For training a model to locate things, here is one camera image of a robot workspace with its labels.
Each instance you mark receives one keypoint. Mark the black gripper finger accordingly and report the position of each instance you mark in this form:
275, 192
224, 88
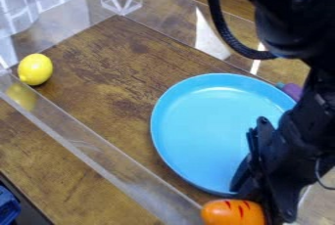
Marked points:
253, 191
242, 176

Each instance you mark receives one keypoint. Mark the blue round plastic tray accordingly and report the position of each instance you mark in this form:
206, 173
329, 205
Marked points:
200, 122

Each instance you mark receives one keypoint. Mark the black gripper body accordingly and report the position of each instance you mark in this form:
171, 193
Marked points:
293, 153

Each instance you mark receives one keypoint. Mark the blue object at corner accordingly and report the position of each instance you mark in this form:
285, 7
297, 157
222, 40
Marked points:
9, 206

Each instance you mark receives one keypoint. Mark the clear acrylic enclosure wall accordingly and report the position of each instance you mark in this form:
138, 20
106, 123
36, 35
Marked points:
75, 145

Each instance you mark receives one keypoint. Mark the yellow toy lemon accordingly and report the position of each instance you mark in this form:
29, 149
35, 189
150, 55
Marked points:
35, 69

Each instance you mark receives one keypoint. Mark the purple toy eggplant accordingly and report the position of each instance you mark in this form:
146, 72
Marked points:
291, 89

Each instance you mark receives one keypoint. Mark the orange toy carrot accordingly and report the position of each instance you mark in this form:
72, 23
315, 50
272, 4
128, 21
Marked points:
232, 212

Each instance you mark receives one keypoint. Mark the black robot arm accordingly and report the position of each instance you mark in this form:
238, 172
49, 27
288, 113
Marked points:
296, 30

